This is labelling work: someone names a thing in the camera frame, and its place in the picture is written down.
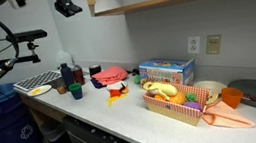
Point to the black stereo camera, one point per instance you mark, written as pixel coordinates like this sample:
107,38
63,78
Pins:
25,36

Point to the peach cloth napkin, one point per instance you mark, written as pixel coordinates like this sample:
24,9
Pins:
225,116

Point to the clear plastic bottle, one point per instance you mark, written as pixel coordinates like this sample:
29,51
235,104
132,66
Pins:
63,58

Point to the small white plate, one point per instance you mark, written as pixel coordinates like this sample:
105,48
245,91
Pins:
46,89

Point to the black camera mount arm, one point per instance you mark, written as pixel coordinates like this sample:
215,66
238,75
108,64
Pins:
15,60

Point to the yellow toy food piece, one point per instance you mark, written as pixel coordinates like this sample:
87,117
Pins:
36,91

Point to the orange toy fruit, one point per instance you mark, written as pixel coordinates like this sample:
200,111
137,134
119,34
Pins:
178,99

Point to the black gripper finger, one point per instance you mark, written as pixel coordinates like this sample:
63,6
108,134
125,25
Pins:
67,12
76,8

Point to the black round container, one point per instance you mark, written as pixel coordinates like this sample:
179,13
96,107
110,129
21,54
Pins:
94,69

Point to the beige wall plate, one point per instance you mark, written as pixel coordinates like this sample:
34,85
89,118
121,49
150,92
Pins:
213,44

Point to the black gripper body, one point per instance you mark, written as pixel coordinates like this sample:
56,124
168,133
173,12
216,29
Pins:
60,0

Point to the small black waste bin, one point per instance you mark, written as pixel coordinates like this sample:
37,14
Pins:
56,137

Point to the pink folded cloth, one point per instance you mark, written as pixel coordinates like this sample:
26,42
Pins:
111,74

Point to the pale yellow toy chicken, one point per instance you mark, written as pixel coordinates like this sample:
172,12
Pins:
162,89

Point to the white bowl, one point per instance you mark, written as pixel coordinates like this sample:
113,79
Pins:
212,86

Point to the dark red bottle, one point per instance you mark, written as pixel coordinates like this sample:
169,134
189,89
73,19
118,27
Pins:
78,75

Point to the blue toy food box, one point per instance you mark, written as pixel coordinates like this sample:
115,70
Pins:
164,68

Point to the yellow toy fry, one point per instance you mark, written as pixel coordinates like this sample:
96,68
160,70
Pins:
109,102
123,95
115,98

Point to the blue cup green rim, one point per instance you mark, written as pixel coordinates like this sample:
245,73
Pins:
76,91

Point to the orange black toy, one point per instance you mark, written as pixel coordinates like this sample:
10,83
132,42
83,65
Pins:
124,89

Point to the orange plastic cup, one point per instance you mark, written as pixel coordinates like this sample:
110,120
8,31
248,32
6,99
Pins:
232,97

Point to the white wall outlet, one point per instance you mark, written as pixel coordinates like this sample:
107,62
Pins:
193,45

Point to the purple toy food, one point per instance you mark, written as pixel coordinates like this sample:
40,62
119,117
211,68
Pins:
192,106

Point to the dark blue cloth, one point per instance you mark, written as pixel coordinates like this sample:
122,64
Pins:
96,84

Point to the grid dish drying mat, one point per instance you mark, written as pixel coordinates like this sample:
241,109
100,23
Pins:
36,80

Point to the green toy vegetable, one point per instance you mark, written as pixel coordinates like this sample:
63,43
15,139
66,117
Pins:
191,97

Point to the dark blue bottle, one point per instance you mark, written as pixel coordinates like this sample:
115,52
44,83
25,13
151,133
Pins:
67,76

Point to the red checkered paper basket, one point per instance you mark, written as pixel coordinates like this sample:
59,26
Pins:
170,111

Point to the brown toy egg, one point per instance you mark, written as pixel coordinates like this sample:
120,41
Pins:
61,90

